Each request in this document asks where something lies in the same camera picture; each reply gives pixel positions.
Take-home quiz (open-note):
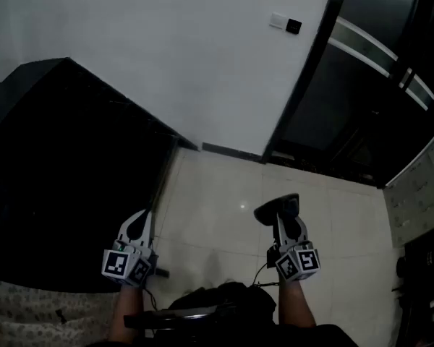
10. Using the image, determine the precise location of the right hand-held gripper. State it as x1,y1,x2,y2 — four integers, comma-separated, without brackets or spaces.
266,216,322,283

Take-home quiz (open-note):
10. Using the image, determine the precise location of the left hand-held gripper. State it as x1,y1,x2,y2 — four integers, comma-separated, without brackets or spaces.
101,209,160,289

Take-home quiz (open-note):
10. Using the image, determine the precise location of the dark grey cleaning cloth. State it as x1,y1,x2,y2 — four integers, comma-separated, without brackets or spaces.
253,192,300,228

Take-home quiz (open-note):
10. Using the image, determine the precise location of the black exit button panel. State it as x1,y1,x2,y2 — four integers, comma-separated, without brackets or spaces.
284,18,303,35

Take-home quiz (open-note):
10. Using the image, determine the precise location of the white wall light switch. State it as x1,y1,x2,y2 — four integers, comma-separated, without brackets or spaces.
268,12,286,30

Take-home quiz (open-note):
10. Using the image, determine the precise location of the person's right forearm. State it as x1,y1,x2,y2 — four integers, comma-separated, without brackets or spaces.
277,278,318,327

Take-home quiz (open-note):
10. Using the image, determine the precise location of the person's left forearm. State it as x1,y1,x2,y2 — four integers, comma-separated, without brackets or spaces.
108,283,145,343

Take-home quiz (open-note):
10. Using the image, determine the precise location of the glass door with frosted stripes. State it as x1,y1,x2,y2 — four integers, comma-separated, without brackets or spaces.
271,0,434,188

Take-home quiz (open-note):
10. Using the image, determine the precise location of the black waist pack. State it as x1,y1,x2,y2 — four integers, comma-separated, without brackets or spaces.
124,282,278,335

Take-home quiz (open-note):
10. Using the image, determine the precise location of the person's black clothing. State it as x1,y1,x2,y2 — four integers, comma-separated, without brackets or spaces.
144,322,359,347

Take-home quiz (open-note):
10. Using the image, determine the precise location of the white locker cabinet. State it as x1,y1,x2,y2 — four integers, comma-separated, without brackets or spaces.
383,116,434,249

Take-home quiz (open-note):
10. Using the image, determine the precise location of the patterned carpet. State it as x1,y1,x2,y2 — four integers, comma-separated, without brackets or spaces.
0,269,120,347

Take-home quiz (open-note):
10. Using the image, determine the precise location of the dark furniture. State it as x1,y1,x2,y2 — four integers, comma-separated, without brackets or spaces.
396,229,434,347

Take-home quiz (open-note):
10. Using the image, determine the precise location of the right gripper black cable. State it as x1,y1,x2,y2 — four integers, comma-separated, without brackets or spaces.
251,261,281,288

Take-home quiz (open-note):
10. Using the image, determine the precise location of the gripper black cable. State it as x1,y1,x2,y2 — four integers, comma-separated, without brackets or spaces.
251,261,281,288
142,286,158,311

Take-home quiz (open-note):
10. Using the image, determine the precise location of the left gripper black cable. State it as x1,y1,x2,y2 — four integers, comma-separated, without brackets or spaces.
142,286,158,311

